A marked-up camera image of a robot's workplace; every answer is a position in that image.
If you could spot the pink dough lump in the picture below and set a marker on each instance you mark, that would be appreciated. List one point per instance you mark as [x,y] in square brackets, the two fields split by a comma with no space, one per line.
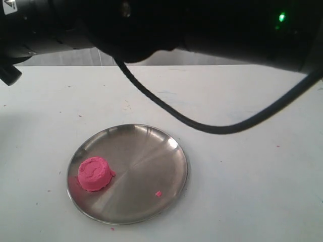
[94,174]

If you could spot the white plastic backdrop sheet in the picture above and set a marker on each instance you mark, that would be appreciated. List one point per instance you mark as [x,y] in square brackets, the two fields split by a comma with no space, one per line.
[95,57]

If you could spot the small pink dough crumb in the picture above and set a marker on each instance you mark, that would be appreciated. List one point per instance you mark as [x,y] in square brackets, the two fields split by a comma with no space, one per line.
[158,194]

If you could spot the round stainless steel plate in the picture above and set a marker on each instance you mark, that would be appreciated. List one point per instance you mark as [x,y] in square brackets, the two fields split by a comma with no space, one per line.
[145,159]

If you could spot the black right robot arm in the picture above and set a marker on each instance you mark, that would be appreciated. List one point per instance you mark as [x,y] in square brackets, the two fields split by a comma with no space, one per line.
[281,34]

